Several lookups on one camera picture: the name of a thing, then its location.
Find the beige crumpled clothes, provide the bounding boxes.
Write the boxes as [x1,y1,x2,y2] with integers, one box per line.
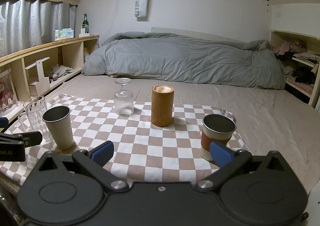
[48,65,74,82]

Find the brown wooden cup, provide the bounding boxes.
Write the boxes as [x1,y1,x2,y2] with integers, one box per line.
[151,85,175,128]

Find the tissue pack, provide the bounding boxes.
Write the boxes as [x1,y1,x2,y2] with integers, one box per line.
[54,28,75,41]

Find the grey duvet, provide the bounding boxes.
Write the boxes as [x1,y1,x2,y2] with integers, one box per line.
[81,32,287,90]

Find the beige metal cup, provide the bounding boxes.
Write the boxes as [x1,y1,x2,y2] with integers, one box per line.
[42,106,75,151]

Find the beige folded clothes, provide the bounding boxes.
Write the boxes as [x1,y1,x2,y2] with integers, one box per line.
[292,51,320,65]

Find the white cable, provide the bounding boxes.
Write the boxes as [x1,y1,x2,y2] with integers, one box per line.
[86,0,122,32]

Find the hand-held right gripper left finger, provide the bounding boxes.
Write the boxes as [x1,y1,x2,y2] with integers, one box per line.
[32,141,130,193]

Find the grey curtain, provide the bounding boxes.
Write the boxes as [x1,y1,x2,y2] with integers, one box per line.
[0,0,77,58]

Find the clear plastic mug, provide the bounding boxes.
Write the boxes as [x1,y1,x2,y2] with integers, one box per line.
[18,96,52,145]

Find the pink clothes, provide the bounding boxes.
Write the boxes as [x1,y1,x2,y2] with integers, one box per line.
[273,39,307,56]

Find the black clothes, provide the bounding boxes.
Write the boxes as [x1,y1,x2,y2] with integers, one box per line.
[291,66,316,85]

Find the brown white checkered cloth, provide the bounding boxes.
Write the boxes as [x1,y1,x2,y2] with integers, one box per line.
[0,94,251,184]

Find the wooden clothes shelf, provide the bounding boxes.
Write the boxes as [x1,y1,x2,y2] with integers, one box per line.
[270,30,320,110]

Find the white tote bag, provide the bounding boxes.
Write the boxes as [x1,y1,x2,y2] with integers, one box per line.
[136,0,150,21]

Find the clear ribbed glass goblet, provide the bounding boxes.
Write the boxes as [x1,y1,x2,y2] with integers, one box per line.
[114,78,134,117]

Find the clear jar with red print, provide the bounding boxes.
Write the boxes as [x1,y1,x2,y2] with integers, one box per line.
[0,67,18,112]

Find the long wooden shelf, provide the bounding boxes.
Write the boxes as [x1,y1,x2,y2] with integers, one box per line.
[0,35,101,120]

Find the wooden tool box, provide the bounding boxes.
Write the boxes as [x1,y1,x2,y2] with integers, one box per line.
[24,57,51,97]

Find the beige striped bed sheet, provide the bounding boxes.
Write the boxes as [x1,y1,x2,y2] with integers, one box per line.
[0,73,320,193]

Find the green glass bottle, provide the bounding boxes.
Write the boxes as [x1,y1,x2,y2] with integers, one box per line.
[82,13,90,34]

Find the metal cup with brown sleeve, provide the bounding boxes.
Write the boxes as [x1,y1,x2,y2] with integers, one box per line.
[201,114,237,161]

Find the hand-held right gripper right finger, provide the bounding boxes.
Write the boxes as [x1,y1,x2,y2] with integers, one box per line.
[195,141,294,193]

